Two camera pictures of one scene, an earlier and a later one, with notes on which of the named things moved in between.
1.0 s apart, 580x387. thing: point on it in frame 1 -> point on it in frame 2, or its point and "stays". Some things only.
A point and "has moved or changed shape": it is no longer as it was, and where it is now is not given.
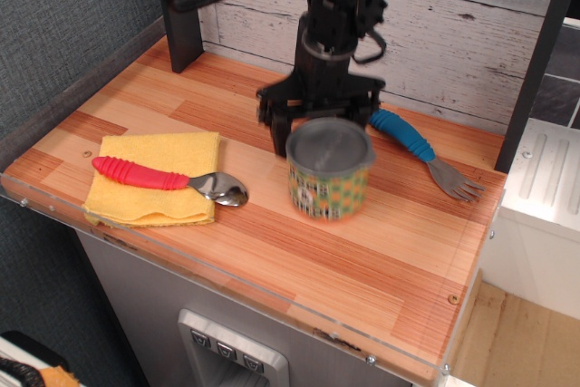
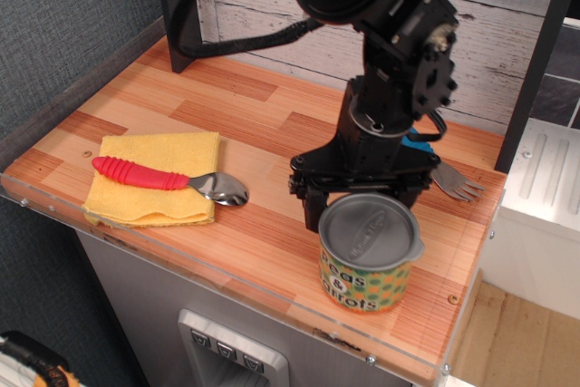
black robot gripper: [320, 85] -> [374, 151]
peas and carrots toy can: [329, 159] has moved or changed shape
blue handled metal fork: [391, 124] stays
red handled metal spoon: [217, 187] stays
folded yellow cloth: [116, 200] stays
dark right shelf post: [529, 96] stays
